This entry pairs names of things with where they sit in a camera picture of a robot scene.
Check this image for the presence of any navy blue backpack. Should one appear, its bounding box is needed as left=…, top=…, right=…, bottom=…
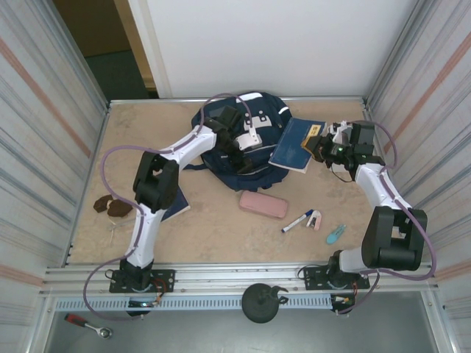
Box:
left=183, top=91, right=301, bottom=192

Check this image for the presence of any blue notebook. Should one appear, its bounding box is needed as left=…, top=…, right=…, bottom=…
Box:
left=267, top=116, right=327, bottom=174

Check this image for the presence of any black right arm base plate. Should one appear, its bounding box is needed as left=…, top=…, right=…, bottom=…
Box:
left=303, top=266, right=371, bottom=291

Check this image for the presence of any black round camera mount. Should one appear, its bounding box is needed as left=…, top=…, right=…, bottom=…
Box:
left=241, top=283, right=288, bottom=324

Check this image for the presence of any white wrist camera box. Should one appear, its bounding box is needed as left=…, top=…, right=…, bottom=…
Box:
left=328, top=120, right=355, bottom=143
left=234, top=132, right=263, bottom=151

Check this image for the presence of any white door frame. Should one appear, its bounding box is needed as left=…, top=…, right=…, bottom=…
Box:
left=127, top=0, right=174, bottom=99

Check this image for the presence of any pink pencil case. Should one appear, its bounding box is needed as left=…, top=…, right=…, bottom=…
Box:
left=238, top=190, right=288, bottom=221

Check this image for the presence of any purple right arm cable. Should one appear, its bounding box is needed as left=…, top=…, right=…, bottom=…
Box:
left=336, top=121, right=438, bottom=315

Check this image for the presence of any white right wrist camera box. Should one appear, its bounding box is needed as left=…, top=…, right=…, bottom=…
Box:
left=328, top=120, right=355, bottom=143

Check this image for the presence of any small pink white stapler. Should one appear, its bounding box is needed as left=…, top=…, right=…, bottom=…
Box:
left=305, top=210, right=323, bottom=232

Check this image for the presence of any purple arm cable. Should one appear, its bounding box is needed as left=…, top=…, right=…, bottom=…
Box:
left=336, top=121, right=438, bottom=315
left=83, top=93, right=255, bottom=321

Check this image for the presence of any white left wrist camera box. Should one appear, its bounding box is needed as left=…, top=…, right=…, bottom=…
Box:
left=234, top=132, right=263, bottom=151

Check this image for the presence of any teal correction tape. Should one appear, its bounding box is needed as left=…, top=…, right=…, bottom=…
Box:
left=325, top=224, right=347, bottom=245

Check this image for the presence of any aluminium front rail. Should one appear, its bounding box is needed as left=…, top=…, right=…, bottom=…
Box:
left=43, top=261, right=439, bottom=297

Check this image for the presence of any red handled ratchet wrench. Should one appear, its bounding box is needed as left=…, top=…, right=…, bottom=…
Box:
left=64, top=313, right=113, bottom=339

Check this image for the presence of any grey slotted cable duct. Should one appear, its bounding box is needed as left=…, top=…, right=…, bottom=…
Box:
left=54, top=296, right=338, bottom=312

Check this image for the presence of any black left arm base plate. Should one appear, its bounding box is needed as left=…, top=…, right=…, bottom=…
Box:
left=109, top=268, right=176, bottom=294

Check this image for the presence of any white marker blue cap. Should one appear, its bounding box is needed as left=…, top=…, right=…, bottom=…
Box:
left=281, top=209, right=314, bottom=234

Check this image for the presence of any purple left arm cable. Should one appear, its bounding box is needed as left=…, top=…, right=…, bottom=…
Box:
left=83, top=93, right=255, bottom=321

